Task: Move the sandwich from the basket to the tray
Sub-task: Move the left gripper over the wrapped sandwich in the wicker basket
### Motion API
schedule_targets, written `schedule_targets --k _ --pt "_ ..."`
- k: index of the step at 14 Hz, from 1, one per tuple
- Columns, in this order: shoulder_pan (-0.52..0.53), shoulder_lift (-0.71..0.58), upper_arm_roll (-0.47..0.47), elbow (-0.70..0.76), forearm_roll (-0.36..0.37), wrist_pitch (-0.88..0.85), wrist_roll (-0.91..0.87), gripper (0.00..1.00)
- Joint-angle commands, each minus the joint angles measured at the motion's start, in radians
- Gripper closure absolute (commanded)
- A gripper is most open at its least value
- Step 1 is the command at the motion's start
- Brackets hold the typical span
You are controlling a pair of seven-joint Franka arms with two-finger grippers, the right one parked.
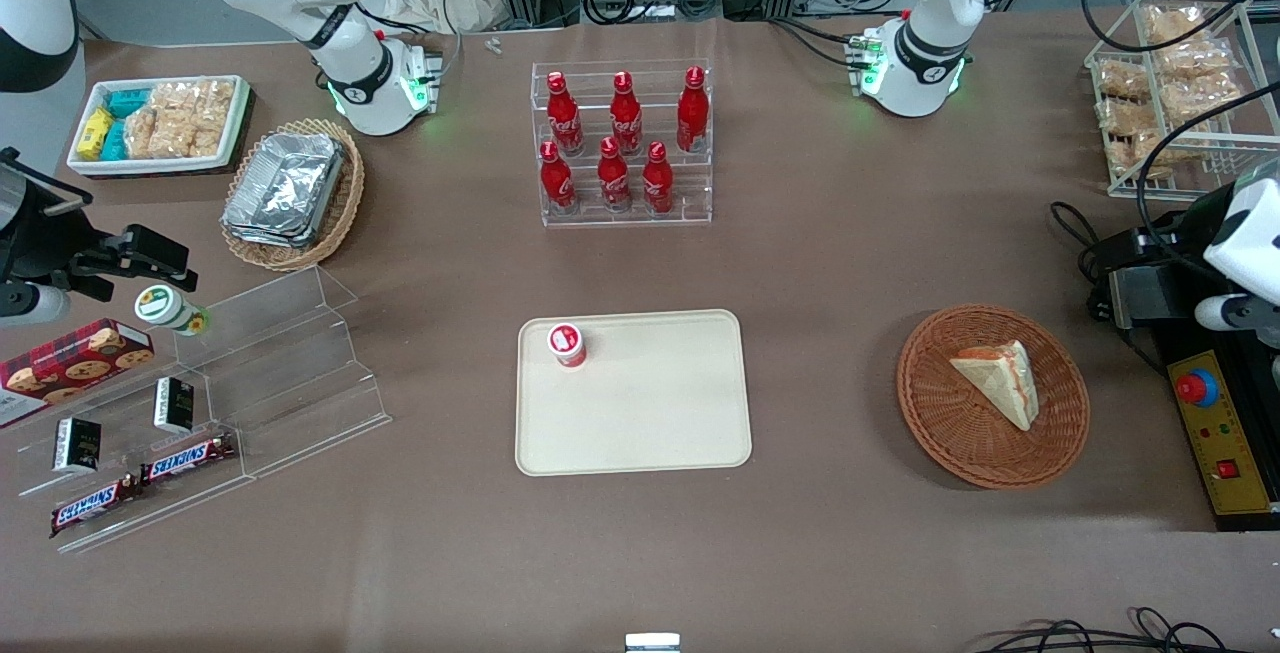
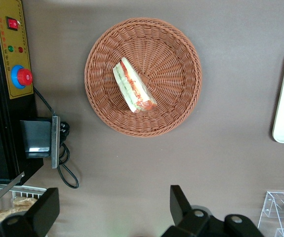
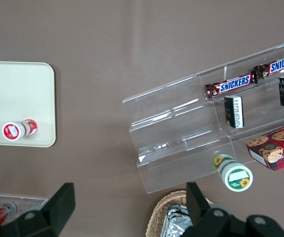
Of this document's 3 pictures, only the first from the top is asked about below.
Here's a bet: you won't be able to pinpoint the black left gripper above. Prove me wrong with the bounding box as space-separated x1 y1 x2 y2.
1084 209 1233 336

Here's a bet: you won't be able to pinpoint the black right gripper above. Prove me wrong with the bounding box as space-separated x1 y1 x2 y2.
0 148 199 303

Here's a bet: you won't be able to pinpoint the triangle sandwich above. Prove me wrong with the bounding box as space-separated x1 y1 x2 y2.
948 339 1041 432

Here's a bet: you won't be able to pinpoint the light wicker oval basket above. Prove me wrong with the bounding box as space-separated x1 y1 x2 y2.
220 118 367 273

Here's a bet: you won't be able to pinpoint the brown wicker round basket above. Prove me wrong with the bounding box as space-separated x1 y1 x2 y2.
896 305 1091 490

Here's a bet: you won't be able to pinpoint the beige plastic tray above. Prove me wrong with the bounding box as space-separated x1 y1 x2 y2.
515 309 753 477

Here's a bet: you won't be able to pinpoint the green drink cup white lid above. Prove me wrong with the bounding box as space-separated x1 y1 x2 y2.
134 285 210 338

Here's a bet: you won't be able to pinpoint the white plastic bin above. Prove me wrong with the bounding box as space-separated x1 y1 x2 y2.
67 75 251 177

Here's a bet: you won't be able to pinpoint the red tartan cookie box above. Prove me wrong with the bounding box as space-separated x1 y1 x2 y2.
0 318 157 430

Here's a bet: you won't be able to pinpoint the bagged fried snack pack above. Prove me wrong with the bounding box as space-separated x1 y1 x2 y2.
1094 60 1153 100
1160 73 1243 126
1165 37 1238 84
1108 128 1169 182
1096 98 1153 136
1143 5 1203 47

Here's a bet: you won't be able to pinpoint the red emergency stop button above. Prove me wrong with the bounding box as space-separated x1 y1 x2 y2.
1175 369 1222 410

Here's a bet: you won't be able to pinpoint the bagged rice cracker pack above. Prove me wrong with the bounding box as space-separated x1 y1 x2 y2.
150 83 198 160
124 103 163 160
190 80 237 157

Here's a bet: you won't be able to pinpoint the yellow snack pack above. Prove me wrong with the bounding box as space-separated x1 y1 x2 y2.
77 107 117 161

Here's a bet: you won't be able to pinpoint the small black box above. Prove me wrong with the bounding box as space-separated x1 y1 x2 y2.
52 417 104 476
153 377 197 436

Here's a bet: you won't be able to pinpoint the stacked aluminium foil containers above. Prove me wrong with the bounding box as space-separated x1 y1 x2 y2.
222 132 347 249

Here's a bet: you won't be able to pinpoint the snickers chocolate bar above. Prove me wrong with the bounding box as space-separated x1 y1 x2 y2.
49 473 147 540
140 433 239 487

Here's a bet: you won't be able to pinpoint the clear acrylic step display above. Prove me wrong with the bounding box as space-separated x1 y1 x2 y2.
15 265 394 555

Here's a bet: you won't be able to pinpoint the black yellow control box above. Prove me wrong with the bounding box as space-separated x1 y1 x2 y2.
1165 331 1280 533

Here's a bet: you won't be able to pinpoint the red cola bottle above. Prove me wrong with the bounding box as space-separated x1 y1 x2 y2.
677 66 711 154
546 71 585 156
610 72 644 156
642 141 675 216
598 137 634 214
540 141 578 215

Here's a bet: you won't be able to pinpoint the clear acrylic bottle rack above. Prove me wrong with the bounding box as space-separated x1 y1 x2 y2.
530 59 714 228

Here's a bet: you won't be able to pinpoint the small red yogurt bottle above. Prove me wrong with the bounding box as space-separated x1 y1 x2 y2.
546 322 589 371

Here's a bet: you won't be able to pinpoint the white wire rack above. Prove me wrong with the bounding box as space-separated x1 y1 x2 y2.
1084 0 1280 200

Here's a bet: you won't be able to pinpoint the black arm base cables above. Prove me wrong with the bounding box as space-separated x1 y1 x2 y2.
768 13 873 71

